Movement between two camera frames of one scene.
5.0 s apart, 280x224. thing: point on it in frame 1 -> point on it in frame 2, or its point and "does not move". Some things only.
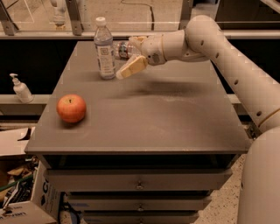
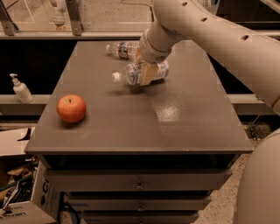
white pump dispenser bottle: [22, 90] does not move
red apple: [71, 108] does not move
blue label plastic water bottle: [103, 43] -> [133, 73]
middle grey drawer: [137, 202] does not move
